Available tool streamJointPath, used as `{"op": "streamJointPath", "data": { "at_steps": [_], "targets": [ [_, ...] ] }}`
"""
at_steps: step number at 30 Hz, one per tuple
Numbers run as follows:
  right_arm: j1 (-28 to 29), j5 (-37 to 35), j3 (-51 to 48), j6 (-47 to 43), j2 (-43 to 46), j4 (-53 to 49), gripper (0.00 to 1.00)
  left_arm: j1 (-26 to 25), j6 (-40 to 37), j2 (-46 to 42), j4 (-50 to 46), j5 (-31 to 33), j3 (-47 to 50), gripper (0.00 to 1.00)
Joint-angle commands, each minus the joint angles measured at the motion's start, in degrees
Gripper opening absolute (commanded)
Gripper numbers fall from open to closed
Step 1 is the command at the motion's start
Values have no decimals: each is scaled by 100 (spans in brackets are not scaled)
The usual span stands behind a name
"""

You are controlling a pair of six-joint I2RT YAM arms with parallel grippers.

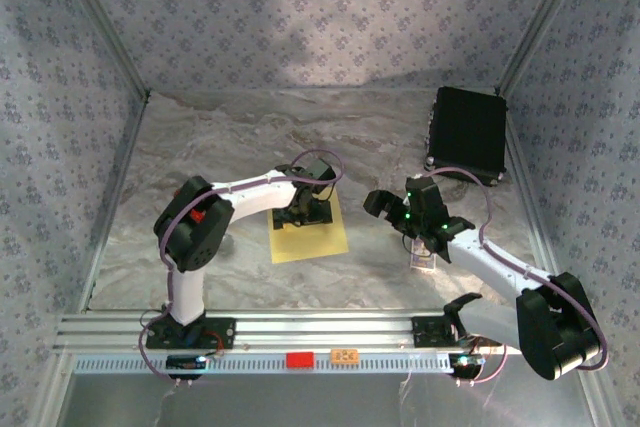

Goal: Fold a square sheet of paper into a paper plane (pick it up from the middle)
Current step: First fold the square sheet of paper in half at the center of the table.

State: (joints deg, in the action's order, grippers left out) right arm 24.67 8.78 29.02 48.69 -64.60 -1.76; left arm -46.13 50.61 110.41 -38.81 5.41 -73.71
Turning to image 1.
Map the yellow paper sheet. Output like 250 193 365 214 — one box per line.
267 189 350 264

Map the playing card box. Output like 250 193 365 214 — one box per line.
409 239 437 273

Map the black hard case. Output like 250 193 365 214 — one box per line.
423 85 509 187

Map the small circuit board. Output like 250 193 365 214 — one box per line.
166 355 208 372
448 353 486 372

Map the aluminium mounting rail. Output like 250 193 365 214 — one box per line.
52 310 521 354

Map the aluminium table side rail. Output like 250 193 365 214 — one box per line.
74 94 151 313
502 94 569 311

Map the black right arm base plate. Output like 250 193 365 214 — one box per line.
410 316 466 348

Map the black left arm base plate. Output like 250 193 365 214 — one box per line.
145 316 237 351

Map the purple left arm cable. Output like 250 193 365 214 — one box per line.
137 149 346 384

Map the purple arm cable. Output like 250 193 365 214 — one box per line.
422 166 610 386
137 149 346 384

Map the slotted grey cable duct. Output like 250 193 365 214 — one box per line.
72 352 454 376

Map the aluminium frame post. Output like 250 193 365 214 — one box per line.
49 0 152 101
497 0 596 96

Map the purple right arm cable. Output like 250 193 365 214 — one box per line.
422 166 610 386

